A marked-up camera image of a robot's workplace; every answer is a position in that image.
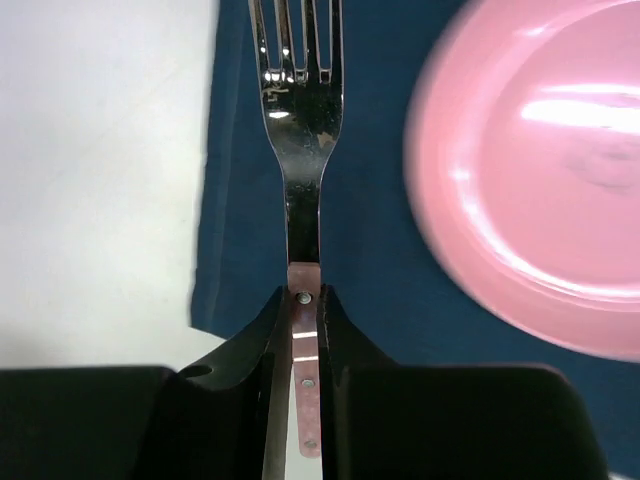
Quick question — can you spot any pink plastic plate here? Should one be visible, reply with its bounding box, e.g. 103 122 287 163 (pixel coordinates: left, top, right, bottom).
405 1 639 362

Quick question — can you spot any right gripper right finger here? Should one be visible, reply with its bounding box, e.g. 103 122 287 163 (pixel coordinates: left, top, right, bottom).
317 286 609 479

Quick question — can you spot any pink plastic fork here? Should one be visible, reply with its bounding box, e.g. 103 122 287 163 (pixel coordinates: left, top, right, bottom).
248 0 346 459

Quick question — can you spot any blue whale placemat cloth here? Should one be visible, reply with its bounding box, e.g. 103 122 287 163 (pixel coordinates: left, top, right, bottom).
190 1 639 478

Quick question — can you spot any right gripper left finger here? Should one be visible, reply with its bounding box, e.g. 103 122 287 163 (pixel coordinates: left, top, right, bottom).
1 289 290 479

